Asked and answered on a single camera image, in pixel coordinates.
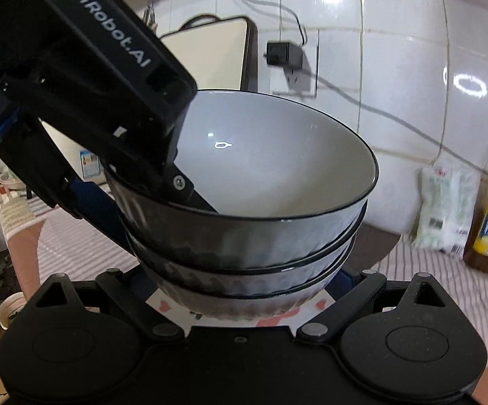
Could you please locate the purple striped tablecloth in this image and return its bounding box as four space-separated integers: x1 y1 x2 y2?
8 202 488 370

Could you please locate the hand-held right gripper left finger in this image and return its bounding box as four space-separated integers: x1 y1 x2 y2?
28 268 188 340

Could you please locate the white ribbed bowl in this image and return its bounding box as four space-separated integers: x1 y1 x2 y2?
102 88 380 271
125 200 369 297
140 236 357 321

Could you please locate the black power adapter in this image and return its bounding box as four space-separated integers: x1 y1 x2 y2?
264 41 304 69

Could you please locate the white seasoning bag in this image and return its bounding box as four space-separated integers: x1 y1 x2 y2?
411 164 482 258

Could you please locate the white wall socket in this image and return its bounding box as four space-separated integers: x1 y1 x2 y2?
268 29 319 99

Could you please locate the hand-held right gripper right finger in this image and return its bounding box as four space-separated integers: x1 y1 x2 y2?
295 268 453 342

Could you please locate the black looped wall cable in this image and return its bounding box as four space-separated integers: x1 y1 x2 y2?
218 0 309 45

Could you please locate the black adapter cable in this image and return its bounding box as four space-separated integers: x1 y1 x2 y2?
300 69 488 174

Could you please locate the beige cutting board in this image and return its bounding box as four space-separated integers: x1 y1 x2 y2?
159 16 259 94

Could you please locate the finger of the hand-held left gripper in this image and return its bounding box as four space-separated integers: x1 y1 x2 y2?
160 161 220 214
60 175 143 262

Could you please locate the small white cup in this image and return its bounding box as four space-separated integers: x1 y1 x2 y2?
0 292 29 330

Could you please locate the pink carrot print plate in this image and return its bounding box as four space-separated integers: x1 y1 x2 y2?
154 290 338 330

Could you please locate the cream kitchen appliance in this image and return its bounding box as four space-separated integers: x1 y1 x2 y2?
39 120 116 197

